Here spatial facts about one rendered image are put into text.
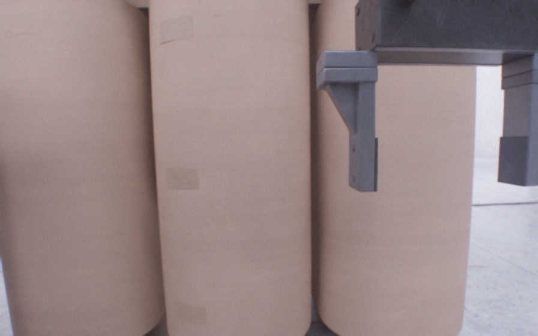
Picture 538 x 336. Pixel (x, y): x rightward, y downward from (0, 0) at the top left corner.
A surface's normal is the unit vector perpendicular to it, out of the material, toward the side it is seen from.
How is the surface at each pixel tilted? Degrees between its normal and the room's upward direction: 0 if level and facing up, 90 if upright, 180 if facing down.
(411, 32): 90
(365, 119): 90
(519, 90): 90
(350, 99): 90
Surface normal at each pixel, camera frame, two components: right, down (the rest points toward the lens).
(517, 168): -1.00, 0.02
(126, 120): 0.87, 0.03
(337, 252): -0.79, 0.07
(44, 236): 0.02, 0.09
